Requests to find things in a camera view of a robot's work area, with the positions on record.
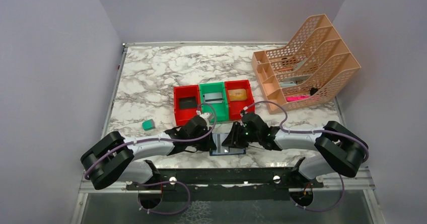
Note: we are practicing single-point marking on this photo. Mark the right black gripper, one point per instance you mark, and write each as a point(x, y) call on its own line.
point(233, 140)

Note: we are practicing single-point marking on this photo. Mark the black card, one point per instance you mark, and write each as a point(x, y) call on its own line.
point(187, 103)

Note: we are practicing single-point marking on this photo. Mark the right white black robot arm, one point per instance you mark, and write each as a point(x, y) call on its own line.
point(339, 150)

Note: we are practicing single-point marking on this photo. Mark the pink highlighter marker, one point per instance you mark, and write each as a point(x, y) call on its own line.
point(296, 98)

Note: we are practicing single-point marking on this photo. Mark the red bin with black card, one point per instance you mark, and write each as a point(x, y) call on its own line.
point(183, 116)

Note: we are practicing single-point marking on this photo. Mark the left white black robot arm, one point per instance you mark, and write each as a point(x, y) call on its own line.
point(115, 158)

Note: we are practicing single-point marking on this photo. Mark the silver gray item in organizer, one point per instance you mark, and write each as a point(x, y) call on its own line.
point(293, 81)

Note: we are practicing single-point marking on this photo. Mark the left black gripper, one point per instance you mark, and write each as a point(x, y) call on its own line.
point(208, 145)

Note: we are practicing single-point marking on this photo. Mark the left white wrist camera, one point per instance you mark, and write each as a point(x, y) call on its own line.
point(207, 117)

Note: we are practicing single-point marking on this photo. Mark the small teal eraser block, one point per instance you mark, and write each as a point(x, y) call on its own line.
point(148, 125)

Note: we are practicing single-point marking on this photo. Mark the peach plastic file organizer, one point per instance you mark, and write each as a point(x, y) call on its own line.
point(317, 50)

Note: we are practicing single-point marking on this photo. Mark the red bin with gold card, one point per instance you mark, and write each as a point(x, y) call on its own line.
point(235, 107)

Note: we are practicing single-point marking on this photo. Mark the green plastic bin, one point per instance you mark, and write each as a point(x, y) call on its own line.
point(222, 110)

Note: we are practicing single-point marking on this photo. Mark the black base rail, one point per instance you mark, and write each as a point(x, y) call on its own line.
point(224, 184)

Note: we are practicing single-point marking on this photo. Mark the navy blue card holder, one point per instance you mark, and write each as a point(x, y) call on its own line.
point(228, 151)

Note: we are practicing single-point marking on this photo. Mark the black clip in organizer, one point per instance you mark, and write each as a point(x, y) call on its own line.
point(313, 91)

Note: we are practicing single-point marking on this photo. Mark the silver card from holder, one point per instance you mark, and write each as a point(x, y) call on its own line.
point(220, 139)

